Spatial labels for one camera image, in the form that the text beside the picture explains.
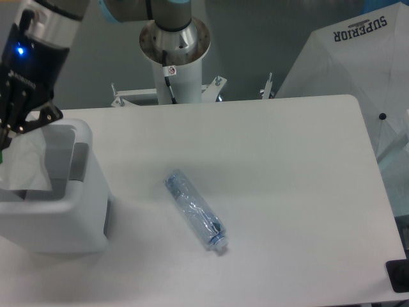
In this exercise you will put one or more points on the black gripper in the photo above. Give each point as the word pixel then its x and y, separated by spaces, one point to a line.
pixel 29 71

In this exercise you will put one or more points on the clear plastic wrapper green print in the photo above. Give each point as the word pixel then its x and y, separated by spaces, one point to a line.
pixel 23 165

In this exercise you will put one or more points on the clear crushed plastic bottle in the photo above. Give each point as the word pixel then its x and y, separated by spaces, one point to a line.
pixel 208 227

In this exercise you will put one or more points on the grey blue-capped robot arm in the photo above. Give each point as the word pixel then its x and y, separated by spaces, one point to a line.
pixel 42 35

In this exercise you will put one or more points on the white grey trash can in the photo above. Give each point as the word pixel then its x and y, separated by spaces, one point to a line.
pixel 73 216

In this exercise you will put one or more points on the white umbrella with lettering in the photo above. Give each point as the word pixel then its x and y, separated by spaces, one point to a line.
pixel 366 57

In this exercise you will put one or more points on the black device at table edge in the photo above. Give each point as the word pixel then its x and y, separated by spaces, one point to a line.
pixel 398 275

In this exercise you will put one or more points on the white metal base frame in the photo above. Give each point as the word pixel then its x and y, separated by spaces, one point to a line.
pixel 210 93

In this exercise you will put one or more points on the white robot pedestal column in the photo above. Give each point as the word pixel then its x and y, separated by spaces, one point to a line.
pixel 179 76

